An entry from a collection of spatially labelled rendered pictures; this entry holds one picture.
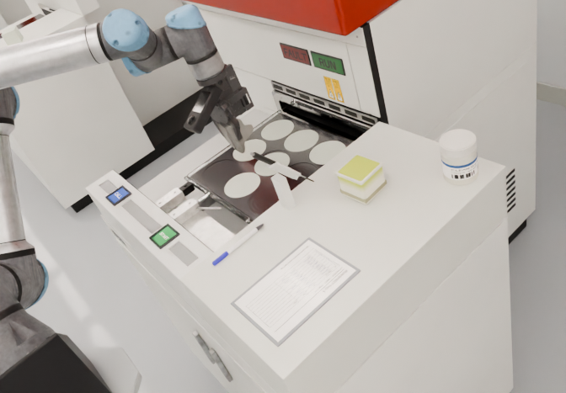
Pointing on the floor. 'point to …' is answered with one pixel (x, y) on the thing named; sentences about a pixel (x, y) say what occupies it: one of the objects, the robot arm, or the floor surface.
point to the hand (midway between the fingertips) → (238, 150)
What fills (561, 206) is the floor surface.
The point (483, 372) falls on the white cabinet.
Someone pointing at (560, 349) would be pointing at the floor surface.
